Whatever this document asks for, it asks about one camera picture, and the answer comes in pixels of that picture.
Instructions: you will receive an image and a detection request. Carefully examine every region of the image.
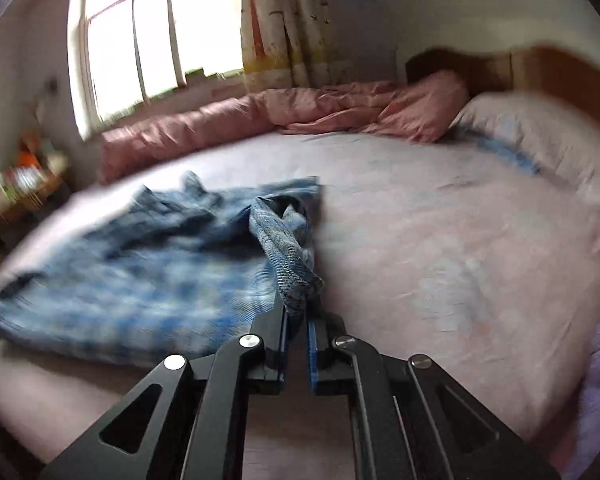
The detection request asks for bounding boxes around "window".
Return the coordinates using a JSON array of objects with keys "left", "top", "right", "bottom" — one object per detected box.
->
[{"left": 67, "top": 0, "right": 246, "bottom": 141}]

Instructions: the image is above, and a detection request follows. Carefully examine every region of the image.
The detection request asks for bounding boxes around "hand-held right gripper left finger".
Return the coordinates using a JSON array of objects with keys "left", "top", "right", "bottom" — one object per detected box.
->
[{"left": 37, "top": 290, "right": 288, "bottom": 480}]

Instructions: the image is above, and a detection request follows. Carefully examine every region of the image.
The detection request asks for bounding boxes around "patterned curtain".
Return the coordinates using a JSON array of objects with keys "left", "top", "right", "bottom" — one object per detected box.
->
[{"left": 230, "top": 0, "right": 356, "bottom": 93}]

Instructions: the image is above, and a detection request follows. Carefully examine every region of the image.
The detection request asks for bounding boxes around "pink duvet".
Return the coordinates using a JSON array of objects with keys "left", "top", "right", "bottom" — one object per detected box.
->
[{"left": 97, "top": 70, "right": 471, "bottom": 186}]

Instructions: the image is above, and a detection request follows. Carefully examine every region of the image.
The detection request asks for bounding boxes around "bed with pink sheet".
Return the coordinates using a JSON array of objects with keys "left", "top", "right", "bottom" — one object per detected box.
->
[{"left": 0, "top": 125, "right": 600, "bottom": 466}]

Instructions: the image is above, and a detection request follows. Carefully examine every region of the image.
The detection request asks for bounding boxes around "wooden headboard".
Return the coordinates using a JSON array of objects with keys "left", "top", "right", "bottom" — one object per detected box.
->
[{"left": 405, "top": 46, "right": 600, "bottom": 138}]

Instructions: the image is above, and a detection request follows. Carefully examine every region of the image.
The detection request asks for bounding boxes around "pink pillow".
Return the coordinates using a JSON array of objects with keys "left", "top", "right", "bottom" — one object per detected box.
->
[{"left": 450, "top": 91, "right": 600, "bottom": 211}]

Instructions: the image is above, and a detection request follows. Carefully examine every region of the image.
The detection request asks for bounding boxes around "carved wooden side table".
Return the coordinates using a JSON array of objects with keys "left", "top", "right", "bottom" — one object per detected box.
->
[{"left": 0, "top": 170, "right": 72, "bottom": 266}]

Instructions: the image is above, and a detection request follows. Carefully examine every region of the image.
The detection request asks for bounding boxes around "blue plaid shirt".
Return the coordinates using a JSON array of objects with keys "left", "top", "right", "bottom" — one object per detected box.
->
[{"left": 0, "top": 170, "right": 327, "bottom": 368}]

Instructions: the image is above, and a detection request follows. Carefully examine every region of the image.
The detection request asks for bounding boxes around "orange object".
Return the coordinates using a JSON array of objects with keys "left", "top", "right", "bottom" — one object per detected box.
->
[{"left": 19, "top": 146, "right": 45, "bottom": 170}]

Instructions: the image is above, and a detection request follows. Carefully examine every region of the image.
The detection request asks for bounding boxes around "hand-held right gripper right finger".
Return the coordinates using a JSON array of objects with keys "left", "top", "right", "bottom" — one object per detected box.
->
[{"left": 305, "top": 312, "right": 563, "bottom": 480}]

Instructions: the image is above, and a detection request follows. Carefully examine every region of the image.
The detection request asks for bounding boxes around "blue cloth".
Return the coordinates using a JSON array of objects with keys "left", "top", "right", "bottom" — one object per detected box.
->
[{"left": 457, "top": 131, "right": 540, "bottom": 175}]

